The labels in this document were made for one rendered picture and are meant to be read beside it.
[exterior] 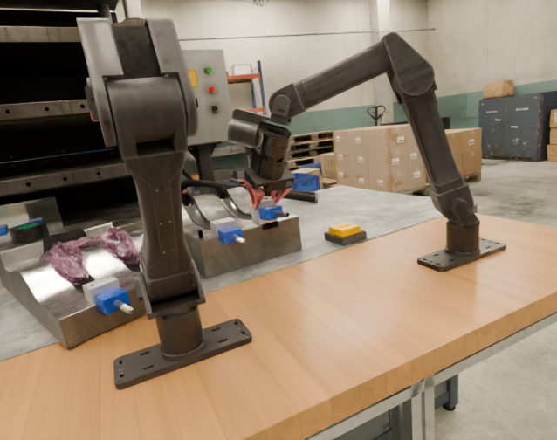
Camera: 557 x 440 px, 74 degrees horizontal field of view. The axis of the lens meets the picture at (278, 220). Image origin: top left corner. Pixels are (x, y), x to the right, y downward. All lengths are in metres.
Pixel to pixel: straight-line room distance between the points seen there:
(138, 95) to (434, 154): 0.58
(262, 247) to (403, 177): 4.04
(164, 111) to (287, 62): 7.87
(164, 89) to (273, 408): 0.37
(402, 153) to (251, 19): 4.56
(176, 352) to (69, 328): 0.21
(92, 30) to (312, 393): 0.46
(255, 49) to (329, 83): 7.30
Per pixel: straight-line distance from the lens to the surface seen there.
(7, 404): 0.66
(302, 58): 8.37
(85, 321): 0.73
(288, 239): 0.92
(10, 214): 1.60
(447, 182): 0.81
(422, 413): 0.67
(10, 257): 1.06
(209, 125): 1.74
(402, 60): 0.77
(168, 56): 0.42
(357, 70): 0.78
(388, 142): 4.66
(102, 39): 0.42
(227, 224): 0.85
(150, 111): 0.39
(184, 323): 0.56
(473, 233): 0.85
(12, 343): 0.83
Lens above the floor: 1.12
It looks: 14 degrees down
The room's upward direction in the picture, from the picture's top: 7 degrees counter-clockwise
